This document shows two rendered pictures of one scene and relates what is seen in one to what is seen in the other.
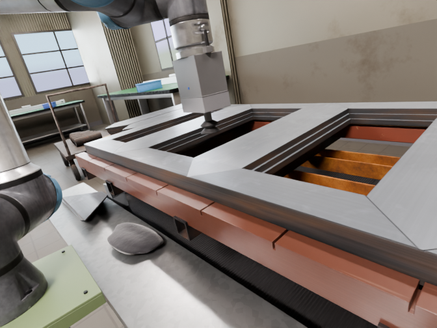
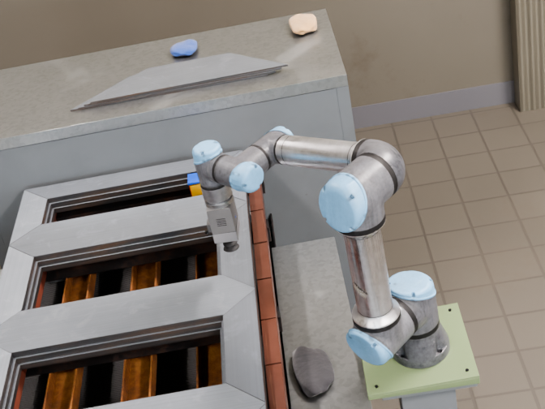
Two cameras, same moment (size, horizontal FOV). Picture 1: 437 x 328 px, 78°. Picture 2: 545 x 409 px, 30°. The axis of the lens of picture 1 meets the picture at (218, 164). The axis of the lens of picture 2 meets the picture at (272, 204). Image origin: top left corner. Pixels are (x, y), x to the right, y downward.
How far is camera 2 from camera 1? 302 cm
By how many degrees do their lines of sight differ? 114
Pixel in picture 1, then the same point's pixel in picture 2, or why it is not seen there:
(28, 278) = not seen: hidden behind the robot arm
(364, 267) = (256, 220)
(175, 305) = (319, 307)
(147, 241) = (305, 350)
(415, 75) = not seen: outside the picture
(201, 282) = (295, 313)
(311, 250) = (260, 232)
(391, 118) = (33, 290)
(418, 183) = (194, 218)
